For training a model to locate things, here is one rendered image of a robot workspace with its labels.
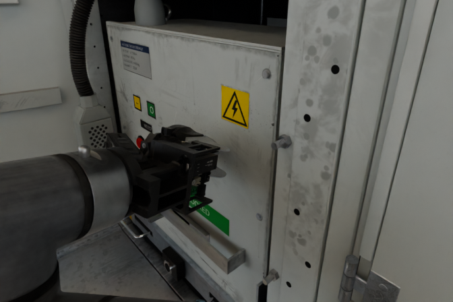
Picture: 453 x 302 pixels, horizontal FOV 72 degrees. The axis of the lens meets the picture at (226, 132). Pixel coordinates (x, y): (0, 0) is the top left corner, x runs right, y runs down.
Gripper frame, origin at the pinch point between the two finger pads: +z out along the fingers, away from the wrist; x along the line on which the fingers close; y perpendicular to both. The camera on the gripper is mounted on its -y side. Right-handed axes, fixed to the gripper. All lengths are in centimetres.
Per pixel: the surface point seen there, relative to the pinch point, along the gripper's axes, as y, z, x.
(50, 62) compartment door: -50, 3, 8
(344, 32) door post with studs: 19.4, -12.6, 16.8
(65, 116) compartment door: -50, 7, -6
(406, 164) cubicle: 25.9, -14.2, 7.9
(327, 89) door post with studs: 18.6, -11.1, 12.1
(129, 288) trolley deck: -19.5, 5.0, -38.2
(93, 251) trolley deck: -36, 7, -38
